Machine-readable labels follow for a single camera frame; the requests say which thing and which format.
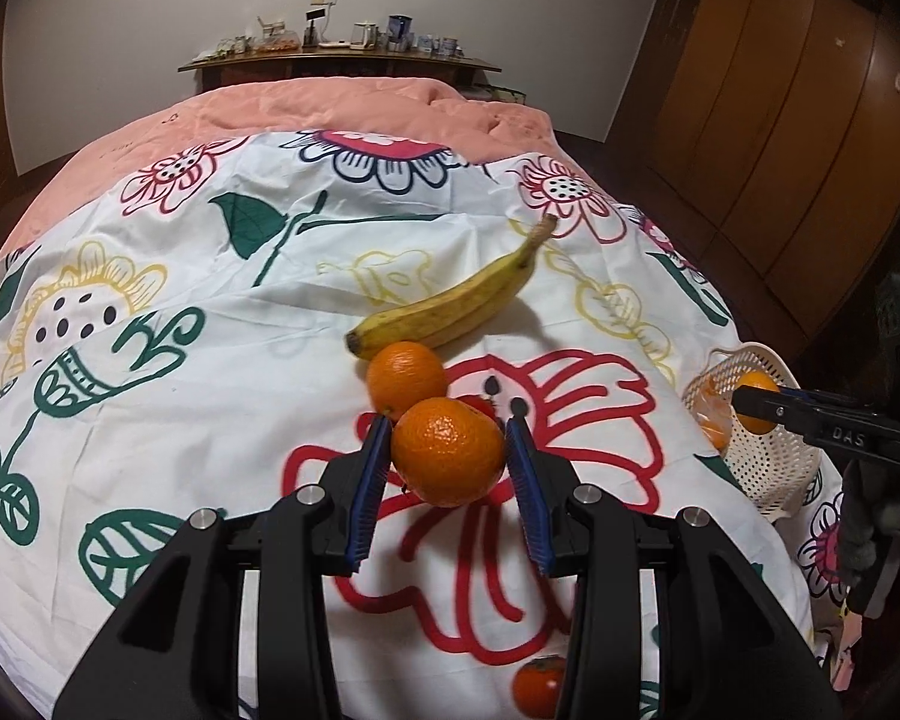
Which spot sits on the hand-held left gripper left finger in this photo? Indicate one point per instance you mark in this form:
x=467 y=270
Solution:
x=371 y=480

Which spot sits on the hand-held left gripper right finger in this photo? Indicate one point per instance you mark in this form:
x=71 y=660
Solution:
x=525 y=487

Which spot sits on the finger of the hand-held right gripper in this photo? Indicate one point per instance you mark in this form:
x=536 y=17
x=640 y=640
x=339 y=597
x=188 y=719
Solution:
x=825 y=424

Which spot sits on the white perforated plastic basket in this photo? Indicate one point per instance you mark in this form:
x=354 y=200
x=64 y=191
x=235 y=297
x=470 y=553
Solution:
x=772 y=465

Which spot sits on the large orange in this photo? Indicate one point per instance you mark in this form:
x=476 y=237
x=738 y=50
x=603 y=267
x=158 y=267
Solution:
x=447 y=451

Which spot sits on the red tomato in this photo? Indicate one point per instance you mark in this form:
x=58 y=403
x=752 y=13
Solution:
x=484 y=405

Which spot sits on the yellow banana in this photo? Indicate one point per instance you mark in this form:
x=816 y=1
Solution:
x=442 y=315

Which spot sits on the orange-red persimmon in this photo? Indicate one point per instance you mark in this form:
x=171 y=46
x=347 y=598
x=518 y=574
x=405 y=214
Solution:
x=538 y=686

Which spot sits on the white floral bed sheet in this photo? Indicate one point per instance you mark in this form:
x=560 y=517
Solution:
x=195 y=390

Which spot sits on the wooden wardrobe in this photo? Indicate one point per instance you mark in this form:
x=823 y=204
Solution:
x=780 y=127

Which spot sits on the pink quilt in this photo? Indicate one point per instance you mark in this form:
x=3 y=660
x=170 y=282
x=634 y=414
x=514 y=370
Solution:
x=307 y=109

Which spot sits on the box under desk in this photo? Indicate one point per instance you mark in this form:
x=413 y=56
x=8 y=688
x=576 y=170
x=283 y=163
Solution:
x=506 y=94

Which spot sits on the wooden desk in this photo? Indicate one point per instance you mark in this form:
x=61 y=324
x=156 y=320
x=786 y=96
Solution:
x=330 y=64

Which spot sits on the glass electric kettle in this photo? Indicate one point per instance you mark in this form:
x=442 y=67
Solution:
x=364 y=34

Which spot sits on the orange snack packet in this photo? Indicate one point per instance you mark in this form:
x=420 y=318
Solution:
x=279 y=42

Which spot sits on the black desk sign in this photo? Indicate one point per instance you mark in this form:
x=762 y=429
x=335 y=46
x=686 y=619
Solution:
x=313 y=24

